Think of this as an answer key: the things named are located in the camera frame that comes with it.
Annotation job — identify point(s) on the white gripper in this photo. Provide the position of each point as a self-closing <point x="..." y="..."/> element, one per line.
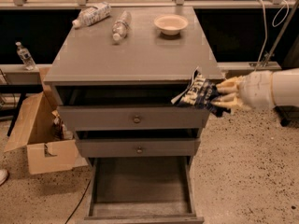
<point x="257" y="90"/>

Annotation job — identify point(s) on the blue chip bag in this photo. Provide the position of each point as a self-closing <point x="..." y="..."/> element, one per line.
<point x="200" y="94"/>

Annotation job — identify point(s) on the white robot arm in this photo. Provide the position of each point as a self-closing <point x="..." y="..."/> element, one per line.
<point x="259" y="90"/>

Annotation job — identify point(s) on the grey top drawer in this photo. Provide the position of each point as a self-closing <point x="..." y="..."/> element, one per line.
<point x="97" y="118"/>

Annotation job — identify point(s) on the grey drawer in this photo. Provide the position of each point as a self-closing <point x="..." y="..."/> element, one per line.
<point x="137" y="143"/>
<point x="97" y="118"/>
<point x="148" y="190"/>

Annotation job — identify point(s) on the grey drawer cabinet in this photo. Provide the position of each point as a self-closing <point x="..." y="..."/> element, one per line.
<point x="147" y="68"/>

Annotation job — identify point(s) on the grey bottom drawer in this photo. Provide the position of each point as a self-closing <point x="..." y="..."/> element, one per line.
<point x="148" y="190"/>

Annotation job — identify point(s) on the grey middle drawer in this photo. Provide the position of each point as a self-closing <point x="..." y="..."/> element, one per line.
<point x="137" y="143"/>

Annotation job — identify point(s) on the white paper bowl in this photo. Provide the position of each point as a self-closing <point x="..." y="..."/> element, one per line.
<point x="171" y="24"/>

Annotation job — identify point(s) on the clear water bottle lying centre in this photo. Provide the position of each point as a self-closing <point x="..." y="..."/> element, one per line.
<point x="121" y="26"/>

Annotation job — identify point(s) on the white labelled bottle lying left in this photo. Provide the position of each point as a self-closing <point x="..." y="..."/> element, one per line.
<point x="92" y="15"/>

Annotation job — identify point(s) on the snack items in box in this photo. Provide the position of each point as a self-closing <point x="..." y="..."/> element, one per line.
<point x="60" y="132"/>

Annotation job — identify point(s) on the open cardboard box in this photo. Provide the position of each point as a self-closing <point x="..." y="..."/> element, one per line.
<point x="33" y="130"/>

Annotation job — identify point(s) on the standing water bottle on ledge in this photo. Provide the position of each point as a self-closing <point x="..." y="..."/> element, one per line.
<point x="25" y="56"/>

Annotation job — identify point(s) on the white shoe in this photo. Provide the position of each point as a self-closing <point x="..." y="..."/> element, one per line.
<point x="3" y="176"/>

